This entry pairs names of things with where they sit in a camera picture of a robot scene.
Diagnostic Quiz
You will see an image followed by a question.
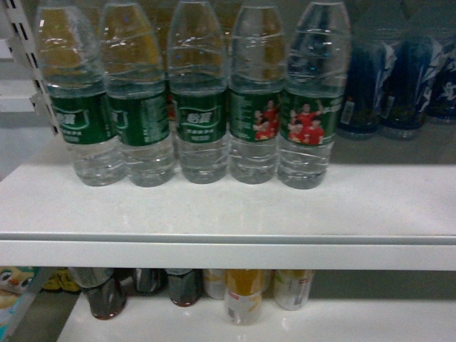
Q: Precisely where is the white perforated shelf upright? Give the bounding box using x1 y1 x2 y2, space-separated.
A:
1 1 58 135

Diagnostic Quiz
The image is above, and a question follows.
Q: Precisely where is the dark tea bottle middle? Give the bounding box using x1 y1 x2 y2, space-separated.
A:
133 268 166 296

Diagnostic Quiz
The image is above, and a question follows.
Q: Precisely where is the dark tea bottle right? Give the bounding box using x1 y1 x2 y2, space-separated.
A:
165 269 203 307

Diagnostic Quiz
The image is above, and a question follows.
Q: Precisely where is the shelf water bottle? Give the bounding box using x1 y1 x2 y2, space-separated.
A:
277 1 351 190
35 1 126 187
99 1 175 187
229 1 286 185
167 1 227 184

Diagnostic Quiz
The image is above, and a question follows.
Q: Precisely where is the dark tea bottle below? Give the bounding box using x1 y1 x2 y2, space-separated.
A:
69 267 127 320

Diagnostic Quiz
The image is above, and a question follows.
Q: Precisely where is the white drink bottle right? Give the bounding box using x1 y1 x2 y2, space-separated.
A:
273 269 316 311

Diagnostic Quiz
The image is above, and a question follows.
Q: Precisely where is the dark tea bottle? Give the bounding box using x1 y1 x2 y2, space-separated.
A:
165 269 203 307
133 268 166 296

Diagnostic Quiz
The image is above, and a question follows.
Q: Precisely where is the blue sports drink bottle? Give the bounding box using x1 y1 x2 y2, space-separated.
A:
338 24 400 140
377 14 456 140

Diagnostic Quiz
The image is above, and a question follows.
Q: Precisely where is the blue sports drink bottle right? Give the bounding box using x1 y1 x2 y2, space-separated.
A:
377 14 456 140

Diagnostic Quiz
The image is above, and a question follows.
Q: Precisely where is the cartoon bird snack bag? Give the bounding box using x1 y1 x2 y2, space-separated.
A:
1 266 38 338

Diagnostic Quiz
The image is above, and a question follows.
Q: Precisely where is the white yellow drink bottle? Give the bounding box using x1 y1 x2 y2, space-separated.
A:
224 269 271 326

